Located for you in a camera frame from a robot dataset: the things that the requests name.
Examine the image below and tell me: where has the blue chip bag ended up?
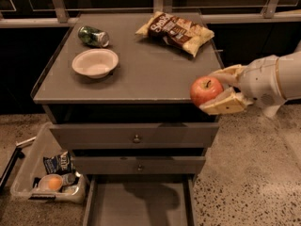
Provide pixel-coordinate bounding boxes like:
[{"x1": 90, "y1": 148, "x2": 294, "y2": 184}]
[{"x1": 43, "y1": 152, "x2": 73, "y2": 175}]

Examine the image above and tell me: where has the grey bottom drawer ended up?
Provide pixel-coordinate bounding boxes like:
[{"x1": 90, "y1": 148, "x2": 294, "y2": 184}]
[{"x1": 83, "y1": 175, "x2": 197, "y2": 226}]

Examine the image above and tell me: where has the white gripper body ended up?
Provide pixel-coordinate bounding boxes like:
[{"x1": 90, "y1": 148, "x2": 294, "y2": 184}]
[{"x1": 239, "y1": 56, "x2": 286, "y2": 118}]

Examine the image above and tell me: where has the green soda can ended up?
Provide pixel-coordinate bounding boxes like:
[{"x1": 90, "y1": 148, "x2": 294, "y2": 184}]
[{"x1": 77, "y1": 25, "x2": 109, "y2": 48}]

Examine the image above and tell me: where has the white paper bowl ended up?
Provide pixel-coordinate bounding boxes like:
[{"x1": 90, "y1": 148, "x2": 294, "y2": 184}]
[{"x1": 71, "y1": 49, "x2": 119, "y2": 79}]

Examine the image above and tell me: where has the metal railing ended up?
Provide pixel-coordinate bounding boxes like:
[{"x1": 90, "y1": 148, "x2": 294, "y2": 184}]
[{"x1": 0, "y1": 0, "x2": 301, "y2": 27}]

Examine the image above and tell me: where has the grey drawer cabinet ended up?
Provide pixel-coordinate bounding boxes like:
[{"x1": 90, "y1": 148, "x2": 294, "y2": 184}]
[{"x1": 30, "y1": 11, "x2": 237, "y2": 226}]

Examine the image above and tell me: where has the orange fruit in cup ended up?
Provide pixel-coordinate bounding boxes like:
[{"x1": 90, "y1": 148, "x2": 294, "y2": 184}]
[{"x1": 39, "y1": 174, "x2": 63, "y2": 191}]

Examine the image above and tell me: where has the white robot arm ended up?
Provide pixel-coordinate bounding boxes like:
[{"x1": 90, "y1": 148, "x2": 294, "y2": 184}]
[{"x1": 199, "y1": 49, "x2": 301, "y2": 118}]

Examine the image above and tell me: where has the red apple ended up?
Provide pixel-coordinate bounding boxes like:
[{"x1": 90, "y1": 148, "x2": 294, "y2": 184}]
[{"x1": 190, "y1": 76, "x2": 224, "y2": 106}]

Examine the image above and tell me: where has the grey middle drawer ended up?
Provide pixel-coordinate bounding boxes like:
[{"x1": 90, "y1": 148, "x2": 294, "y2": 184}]
[{"x1": 72, "y1": 156, "x2": 205, "y2": 174}]

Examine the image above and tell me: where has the grey drawer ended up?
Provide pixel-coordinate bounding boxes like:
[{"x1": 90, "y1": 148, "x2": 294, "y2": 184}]
[
  {"x1": 72, "y1": 156, "x2": 205, "y2": 174},
  {"x1": 50, "y1": 122, "x2": 218, "y2": 150},
  {"x1": 83, "y1": 175, "x2": 197, "y2": 226}
]

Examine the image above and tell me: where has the brown yellow chip bag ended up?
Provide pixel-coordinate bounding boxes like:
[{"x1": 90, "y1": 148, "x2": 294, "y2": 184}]
[{"x1": 135, "y1": 11, "x2": 214, "y2": 57}]

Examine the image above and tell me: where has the grey top drawer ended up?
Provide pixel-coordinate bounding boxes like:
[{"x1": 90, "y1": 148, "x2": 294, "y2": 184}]
[{"x1": 50, "y1": 122, "x2": 218, "y2": 150}]

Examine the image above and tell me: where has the clear plastic bin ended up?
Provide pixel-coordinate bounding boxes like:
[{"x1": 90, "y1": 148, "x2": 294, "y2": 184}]
[{"x1": 10, "y1": 122, "x2": 86, "y2": 203}]

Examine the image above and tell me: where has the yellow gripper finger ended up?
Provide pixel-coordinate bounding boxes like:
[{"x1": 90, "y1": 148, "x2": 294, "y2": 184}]
[
  {"x1": 210, "y1": 64, "x2": 246, "y2": 88},
  {"x1": 199, "y1": 88, "x2": 254, "y2": 115}
]

